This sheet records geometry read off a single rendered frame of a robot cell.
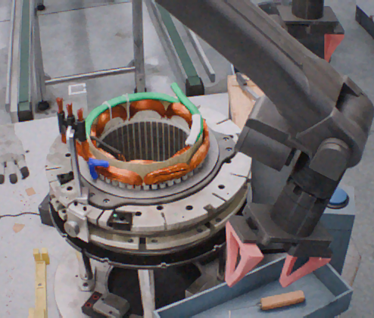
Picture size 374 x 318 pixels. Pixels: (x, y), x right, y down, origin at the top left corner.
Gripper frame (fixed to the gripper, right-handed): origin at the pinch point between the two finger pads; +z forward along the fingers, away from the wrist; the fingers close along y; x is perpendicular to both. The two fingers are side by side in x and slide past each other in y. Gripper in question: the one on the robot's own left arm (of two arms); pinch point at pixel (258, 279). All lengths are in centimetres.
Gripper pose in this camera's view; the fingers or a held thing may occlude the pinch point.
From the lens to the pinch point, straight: 83.5
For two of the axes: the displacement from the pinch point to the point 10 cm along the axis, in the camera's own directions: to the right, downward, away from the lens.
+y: -8.7, -1.3, -4.8
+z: -3.6, 8.3, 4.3
